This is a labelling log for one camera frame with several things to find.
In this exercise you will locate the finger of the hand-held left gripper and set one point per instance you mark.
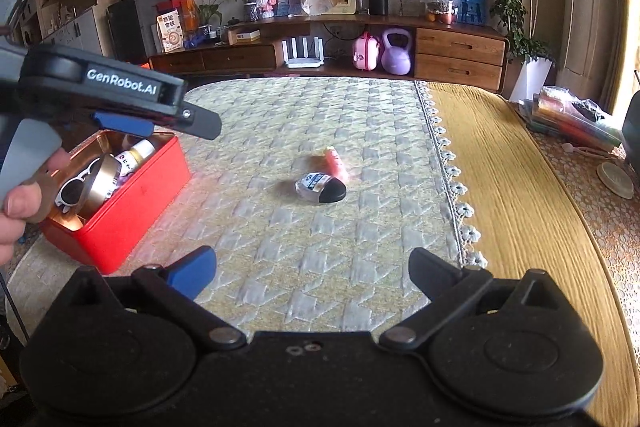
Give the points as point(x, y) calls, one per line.
point(202, 123)
point(125, 123)

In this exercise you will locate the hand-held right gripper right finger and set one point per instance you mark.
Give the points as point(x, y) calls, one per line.
point(430, 272)

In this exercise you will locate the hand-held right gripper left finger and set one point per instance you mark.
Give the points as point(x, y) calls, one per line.
point(192, 269)

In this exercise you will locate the white yellow label bottle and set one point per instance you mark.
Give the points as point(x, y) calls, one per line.
point(137, 152)

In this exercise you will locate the round gold tin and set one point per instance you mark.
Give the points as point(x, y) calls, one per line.
point(102, 184)

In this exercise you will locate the red tin box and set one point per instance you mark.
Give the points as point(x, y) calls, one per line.
point(130, 217)

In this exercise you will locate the clear bottle with black cap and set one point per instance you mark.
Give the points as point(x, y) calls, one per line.
point(312, 184)

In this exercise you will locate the orange tube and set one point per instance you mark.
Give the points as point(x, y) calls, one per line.
point(335, 164)

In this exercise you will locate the person's left hand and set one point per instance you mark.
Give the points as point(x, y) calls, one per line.
point(22, 202)

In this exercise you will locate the white sunglasses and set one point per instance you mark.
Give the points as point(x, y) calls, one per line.
point(67, 194)

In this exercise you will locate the yellow white snack box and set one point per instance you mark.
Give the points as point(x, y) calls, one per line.
point(170, 34)

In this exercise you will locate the black mini fridge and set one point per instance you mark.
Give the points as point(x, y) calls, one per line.
point(130, 27)

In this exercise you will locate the small white box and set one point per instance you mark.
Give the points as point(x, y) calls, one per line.
point(245, 37)

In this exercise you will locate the small green potted plant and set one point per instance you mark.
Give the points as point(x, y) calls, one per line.
point(207, 14)

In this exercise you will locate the orange carton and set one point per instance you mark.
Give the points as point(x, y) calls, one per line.
point(186, 14)

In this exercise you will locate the white router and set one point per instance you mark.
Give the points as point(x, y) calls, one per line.
point(302, 59)

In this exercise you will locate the pink toy suitcase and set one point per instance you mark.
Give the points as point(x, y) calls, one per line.
point(366, 54)

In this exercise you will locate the purple kettlebell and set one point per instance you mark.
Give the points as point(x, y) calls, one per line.
point(397, 59)

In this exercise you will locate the stack of plastic packets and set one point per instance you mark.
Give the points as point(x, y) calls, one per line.
point(565, 117)

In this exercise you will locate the round beige disc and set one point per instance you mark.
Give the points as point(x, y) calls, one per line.
point(614, 179)

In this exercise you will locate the tall tree in white pot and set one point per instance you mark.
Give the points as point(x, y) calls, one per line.
point(535, 72)

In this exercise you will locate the wooden tv cabinet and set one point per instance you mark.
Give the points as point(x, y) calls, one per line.
point(450, 42)

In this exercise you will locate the dark round object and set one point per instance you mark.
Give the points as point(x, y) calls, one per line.
point(634, 119)

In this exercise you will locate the clear plastic bag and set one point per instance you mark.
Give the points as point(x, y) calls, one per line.
point(437, 2)

